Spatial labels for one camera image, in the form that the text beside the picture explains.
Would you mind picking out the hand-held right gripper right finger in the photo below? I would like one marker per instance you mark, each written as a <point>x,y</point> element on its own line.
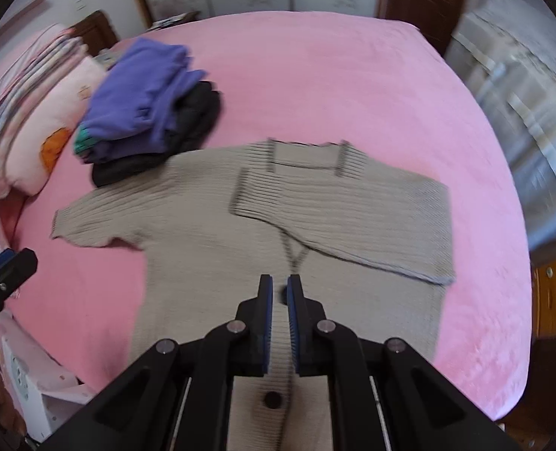
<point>294,324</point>

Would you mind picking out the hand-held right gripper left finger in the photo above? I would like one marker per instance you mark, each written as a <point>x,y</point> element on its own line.
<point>266,324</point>

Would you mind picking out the beige knit sweater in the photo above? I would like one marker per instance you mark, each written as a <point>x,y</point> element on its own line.
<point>203,206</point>

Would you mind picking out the white dotted cardboard box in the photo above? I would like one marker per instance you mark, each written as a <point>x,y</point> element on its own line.
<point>24,380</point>

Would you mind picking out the folded green garment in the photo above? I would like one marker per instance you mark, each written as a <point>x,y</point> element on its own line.
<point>83,138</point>

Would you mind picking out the pink and white pillow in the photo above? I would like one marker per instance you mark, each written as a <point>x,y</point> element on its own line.
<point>48,103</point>

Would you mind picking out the striped quilt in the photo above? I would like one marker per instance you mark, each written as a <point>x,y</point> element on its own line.
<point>19,70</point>

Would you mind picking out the folded purple garment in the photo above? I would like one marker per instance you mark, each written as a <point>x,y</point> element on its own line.
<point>137,94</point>

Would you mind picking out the folded black garment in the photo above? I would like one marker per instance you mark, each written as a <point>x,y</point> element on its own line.
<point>198,112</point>

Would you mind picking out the grey cloth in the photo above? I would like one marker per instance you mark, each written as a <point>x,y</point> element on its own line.
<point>103,58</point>

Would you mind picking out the pink bed blanket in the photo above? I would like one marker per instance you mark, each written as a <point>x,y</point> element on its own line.
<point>329,80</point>

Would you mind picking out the wooden headboard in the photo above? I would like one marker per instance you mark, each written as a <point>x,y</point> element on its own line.
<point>97,30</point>

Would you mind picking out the cluttered bedside table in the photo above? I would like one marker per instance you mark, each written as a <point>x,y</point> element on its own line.
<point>170,21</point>

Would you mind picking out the pale grey curtain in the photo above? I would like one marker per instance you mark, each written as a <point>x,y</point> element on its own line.
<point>517,103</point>

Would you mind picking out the brown wooden door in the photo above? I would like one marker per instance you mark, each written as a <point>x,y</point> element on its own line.
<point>428,4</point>

